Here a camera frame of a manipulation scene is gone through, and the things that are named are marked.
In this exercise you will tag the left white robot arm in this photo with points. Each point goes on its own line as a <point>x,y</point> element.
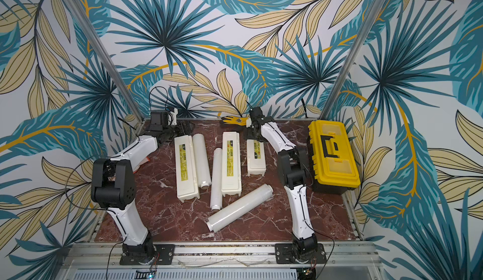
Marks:
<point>113,185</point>

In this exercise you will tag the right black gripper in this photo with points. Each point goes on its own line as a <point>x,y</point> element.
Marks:
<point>248,119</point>

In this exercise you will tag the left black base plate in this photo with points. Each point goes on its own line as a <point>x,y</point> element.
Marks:
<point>157,254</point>

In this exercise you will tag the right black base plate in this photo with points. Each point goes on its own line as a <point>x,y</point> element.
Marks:
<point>288,253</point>

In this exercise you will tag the thin middle wrap roll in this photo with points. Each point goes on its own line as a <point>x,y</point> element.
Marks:
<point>216,200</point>

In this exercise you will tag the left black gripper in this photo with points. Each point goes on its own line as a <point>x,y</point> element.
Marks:
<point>182,131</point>

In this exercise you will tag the left white dispenser box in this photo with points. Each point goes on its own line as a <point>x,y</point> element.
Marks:
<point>186,178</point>

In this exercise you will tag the white dispenser box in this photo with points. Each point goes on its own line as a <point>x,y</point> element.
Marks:
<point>231,181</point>
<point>186,178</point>

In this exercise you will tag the large diagonal wrap roll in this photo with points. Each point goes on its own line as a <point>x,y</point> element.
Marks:
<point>242,206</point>

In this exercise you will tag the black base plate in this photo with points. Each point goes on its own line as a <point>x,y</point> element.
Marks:
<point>157,254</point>
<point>288,253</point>

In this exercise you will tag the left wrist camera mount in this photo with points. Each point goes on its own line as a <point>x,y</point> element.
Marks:
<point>172,118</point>

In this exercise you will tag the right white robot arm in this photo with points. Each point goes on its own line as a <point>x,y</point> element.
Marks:
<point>293,170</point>

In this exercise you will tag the yellow black toolbox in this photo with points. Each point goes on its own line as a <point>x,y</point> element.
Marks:
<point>334,167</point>

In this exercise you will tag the left thick wrap roll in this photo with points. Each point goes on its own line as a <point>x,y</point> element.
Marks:
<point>201,161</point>

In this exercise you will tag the middle white dispenser box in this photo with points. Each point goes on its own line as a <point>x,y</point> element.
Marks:
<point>231,181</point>

